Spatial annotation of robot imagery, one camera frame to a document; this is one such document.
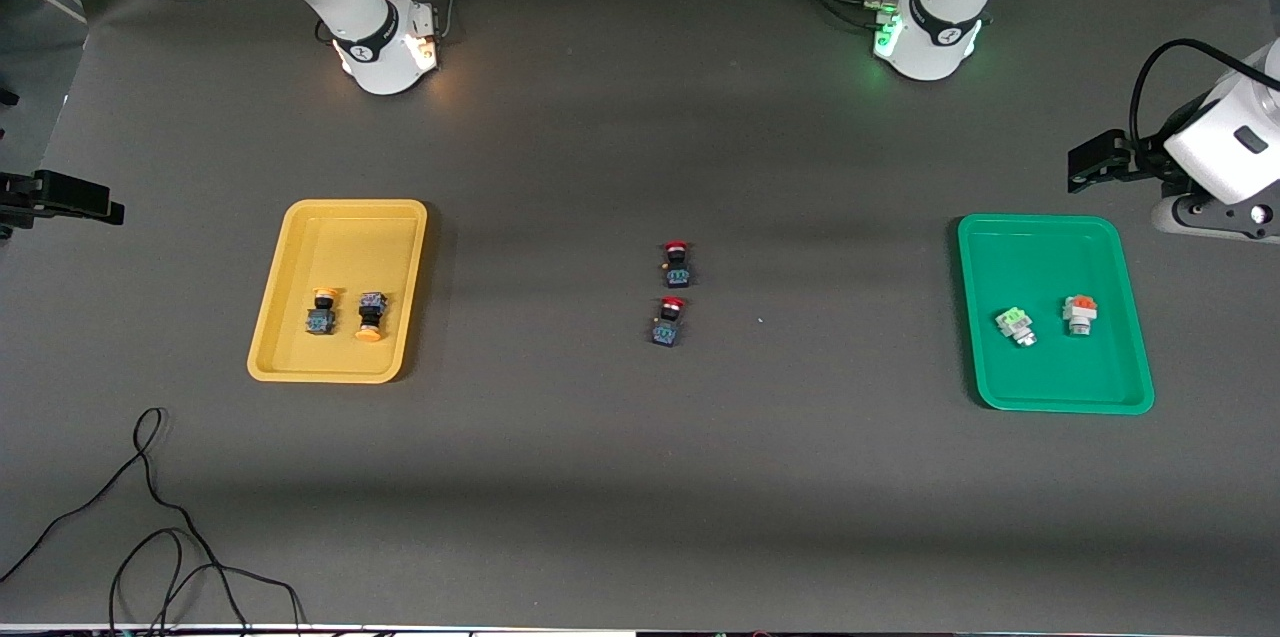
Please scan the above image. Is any white switch with orange block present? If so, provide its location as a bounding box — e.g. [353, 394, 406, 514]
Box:
[1061, 294, 1101, 338]

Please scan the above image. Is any white switch with green block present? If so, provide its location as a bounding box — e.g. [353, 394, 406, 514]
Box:
[994, 306, 1040, 349]

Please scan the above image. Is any yellow mushroom push button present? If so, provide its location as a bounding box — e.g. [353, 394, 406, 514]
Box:
[354, 291, 392, 344]
[305, 287, 341, 339]

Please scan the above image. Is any green plastic tray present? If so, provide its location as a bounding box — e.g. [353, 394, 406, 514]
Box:
[957, 213, 1156, 416]

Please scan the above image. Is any yellow plastic tray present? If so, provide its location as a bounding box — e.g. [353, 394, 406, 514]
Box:
[247, 199, 429, 385]

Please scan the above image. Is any red mushroom push button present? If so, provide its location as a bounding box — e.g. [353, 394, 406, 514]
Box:
[660, 239, 693, 289]
[651, 296, 687, 349]

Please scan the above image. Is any dark grey table mat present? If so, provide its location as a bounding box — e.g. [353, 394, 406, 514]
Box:
[0, 0, 1280, 630]

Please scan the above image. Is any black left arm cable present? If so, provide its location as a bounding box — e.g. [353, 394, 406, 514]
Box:
[1130, 38, 1280, 144]

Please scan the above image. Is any thin black loose cable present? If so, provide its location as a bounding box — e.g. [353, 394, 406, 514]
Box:
[0, 407, 306, 636]

